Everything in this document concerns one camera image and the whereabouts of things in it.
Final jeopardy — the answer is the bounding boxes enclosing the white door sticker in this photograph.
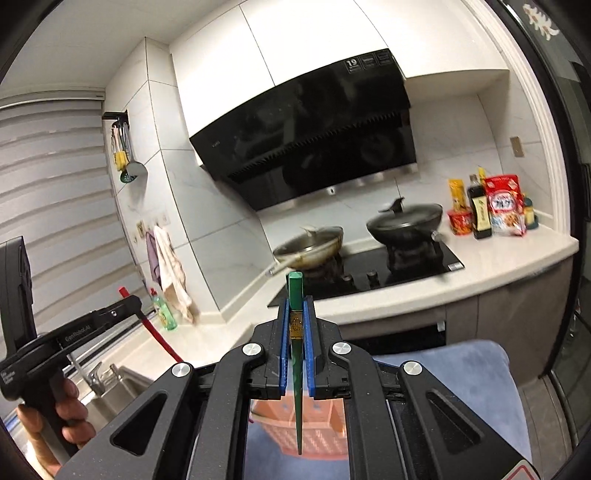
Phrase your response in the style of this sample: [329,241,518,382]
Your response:
[524,2,560,40]

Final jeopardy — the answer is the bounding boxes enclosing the red cereal bag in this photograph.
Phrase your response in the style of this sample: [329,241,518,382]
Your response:
[485,174,528,237]

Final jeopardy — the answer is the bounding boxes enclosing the black gas stove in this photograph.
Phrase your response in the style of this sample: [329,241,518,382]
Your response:
[268,240,465,309]

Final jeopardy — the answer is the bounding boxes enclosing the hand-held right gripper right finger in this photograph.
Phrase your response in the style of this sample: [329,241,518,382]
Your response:
[303,296,537,480]

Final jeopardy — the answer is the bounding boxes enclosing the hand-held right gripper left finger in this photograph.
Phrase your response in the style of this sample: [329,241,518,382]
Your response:
[55,302,291,480]

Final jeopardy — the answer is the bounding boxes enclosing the red instant noodle cup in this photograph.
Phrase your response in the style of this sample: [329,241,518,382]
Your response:
[447,209,474,236]

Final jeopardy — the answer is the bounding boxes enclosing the person's left hand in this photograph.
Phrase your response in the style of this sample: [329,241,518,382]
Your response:
[17,377,98,478]

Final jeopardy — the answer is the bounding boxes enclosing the black wok with lid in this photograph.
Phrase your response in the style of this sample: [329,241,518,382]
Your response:
[366,196,445,245]

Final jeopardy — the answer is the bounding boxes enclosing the yellow snack packet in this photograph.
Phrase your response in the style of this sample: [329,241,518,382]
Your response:
[448,179,467,213]

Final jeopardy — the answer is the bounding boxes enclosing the dark soy sauce bottle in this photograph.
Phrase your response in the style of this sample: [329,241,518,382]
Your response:
[466,174,494,241]

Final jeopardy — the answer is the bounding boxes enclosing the steel wok with lid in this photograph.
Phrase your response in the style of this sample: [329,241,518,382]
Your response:
[265,225,345,278]

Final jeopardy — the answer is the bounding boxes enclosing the grey window blind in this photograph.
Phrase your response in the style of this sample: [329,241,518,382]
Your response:
[0,88,145,334]

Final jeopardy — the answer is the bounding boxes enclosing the purple hanging cloth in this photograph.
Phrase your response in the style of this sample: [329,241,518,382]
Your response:
[145,231,162,288]

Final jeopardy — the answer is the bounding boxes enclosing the glass sliding door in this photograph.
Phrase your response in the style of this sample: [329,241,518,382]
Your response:
[489,0,591,462]

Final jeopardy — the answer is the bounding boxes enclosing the pink utensil basket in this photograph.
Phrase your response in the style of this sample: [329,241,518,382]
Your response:
[248,398,348,459]

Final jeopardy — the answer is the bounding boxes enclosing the blue fluffy mat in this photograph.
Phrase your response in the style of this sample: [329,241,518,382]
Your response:
[247,340,531,480]

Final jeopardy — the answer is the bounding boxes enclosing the steel ladle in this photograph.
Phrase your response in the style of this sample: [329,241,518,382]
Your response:
[121,126,148,184]

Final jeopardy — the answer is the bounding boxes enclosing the steel sink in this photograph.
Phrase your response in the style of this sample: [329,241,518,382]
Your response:
[85,374,154,430]

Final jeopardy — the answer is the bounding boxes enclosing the small yellow condiment jar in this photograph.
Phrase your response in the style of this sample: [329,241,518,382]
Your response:
[522,196,540,230]

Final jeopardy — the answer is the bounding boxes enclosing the white hanging towel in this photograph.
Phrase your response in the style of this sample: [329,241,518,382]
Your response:
[153,225,195,324]

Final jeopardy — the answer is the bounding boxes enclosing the grey base cabinet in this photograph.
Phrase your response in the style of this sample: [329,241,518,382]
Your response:
[337,256,579,361]

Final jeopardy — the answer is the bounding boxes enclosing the chrome faucet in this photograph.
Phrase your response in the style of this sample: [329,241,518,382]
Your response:
[74,362,122,398]

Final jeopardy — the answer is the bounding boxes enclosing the green dish soap bottle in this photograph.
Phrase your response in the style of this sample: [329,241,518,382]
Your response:
[150,288,178,331]

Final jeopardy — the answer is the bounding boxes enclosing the green chopstick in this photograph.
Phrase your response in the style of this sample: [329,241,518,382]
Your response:
[286,271,305,456]

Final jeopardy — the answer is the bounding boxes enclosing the black range hood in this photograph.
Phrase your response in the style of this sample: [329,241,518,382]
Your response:
[189,48,419,213]

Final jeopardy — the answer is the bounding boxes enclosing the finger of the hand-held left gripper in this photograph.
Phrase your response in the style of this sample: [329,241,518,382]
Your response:
[59,295,144,357]

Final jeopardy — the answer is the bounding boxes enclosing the red chopstick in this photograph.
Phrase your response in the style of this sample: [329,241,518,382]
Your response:
[117,286,184,364]

